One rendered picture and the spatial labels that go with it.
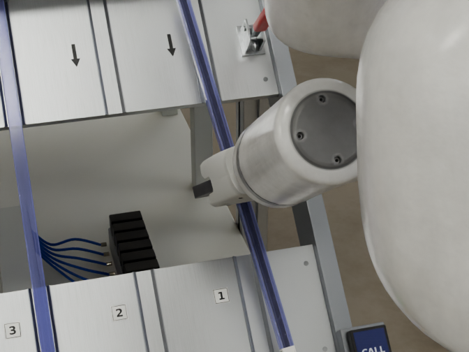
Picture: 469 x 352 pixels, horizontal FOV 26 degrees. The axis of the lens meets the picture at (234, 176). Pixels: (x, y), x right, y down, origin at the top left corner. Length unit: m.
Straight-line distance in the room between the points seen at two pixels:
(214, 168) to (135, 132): 0.89
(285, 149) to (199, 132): 0.84
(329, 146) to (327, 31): 0.11
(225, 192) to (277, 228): 1.73
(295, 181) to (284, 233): 1.87
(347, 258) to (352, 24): 1.90
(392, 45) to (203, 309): 0.69
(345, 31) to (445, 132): 0.29
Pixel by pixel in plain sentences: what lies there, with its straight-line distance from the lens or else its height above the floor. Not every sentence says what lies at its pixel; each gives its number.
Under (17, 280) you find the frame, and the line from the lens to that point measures 1.41.
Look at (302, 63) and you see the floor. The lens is 3.57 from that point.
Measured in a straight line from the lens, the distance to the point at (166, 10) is 1.20.
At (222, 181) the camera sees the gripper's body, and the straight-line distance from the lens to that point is 0.94.
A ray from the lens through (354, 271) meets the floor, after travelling 2.53.
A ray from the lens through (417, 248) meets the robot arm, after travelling 0.44.
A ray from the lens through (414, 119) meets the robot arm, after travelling 0.43.
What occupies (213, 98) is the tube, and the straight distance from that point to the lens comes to 1.10.
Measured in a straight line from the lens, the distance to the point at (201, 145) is 1.61.
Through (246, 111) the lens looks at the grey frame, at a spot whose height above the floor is 0.83.
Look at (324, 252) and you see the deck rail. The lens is 1.12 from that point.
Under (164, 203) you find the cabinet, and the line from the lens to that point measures 1.62.
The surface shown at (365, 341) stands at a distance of 1.07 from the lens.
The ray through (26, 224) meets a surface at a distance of 1.08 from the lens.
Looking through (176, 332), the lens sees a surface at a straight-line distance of 1.08.
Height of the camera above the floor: 1.49
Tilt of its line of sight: 31 degrees down
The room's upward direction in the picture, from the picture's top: straight up
